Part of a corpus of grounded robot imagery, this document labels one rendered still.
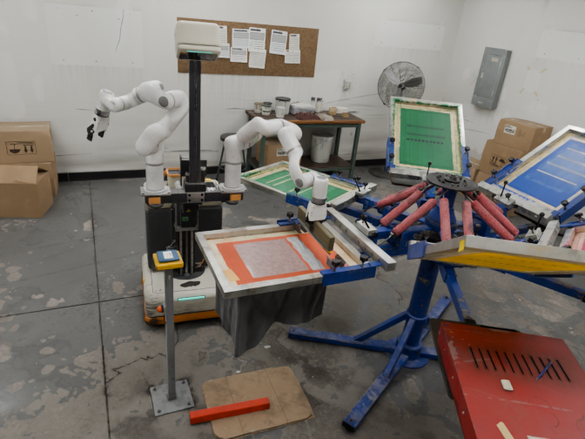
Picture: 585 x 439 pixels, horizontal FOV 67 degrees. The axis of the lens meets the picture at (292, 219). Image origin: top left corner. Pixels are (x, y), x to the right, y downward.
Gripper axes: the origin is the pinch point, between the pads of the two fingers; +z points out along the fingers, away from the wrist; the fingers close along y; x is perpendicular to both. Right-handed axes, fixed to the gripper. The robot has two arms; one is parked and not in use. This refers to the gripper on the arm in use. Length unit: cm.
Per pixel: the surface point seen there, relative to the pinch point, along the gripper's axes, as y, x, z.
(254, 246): 28.7, -11.3, 14.2
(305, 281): 17.9, 29.7, 11.6
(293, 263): 14.8, 9.9, 13.9
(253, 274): 38.1, 14.7, 14.0
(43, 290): 147, -145, 112
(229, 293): 55, 30, 11
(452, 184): -81, 7, -23
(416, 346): -89, 8, 97
